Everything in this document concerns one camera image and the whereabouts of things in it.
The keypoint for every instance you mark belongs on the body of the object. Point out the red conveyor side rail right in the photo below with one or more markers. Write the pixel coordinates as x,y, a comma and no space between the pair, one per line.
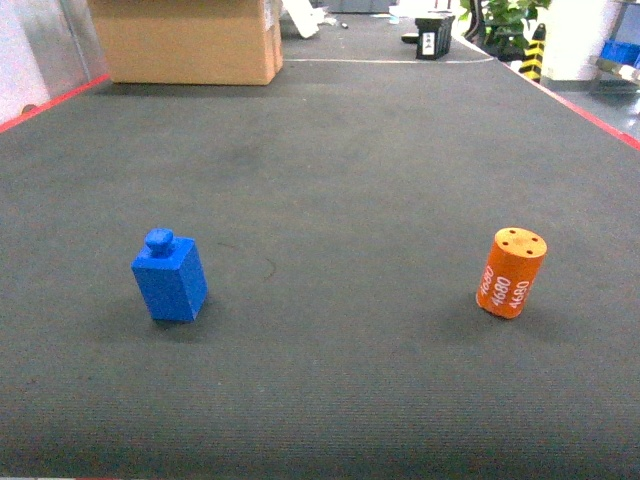
526,119

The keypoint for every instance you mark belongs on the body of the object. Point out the yellow black striped cone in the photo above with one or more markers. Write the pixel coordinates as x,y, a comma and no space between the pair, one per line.
531,66

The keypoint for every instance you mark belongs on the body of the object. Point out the orange cylinder cap 4680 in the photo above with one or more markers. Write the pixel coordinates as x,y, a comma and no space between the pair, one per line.
512,265

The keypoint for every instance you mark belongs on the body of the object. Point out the black crate with label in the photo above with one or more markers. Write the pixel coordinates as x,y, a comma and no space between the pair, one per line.
434,35

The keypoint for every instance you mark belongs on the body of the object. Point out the blue block part with knob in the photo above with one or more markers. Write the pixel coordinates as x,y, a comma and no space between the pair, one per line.
170,276

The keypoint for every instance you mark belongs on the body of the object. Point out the red conveyor side rail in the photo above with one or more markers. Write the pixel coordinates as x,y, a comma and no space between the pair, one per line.
34,110
526,119

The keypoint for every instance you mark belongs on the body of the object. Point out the blue bin on far shelf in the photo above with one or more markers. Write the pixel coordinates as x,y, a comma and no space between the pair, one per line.
623,53

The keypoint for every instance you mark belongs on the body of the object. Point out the red conveyor side rail left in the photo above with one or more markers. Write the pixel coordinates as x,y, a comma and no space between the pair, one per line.
34,110

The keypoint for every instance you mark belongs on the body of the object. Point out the large cardboard box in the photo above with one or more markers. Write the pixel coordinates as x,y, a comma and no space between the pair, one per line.
190,42

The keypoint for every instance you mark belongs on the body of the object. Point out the green potted plant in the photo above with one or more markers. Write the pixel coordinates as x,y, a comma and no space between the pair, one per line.
497,27

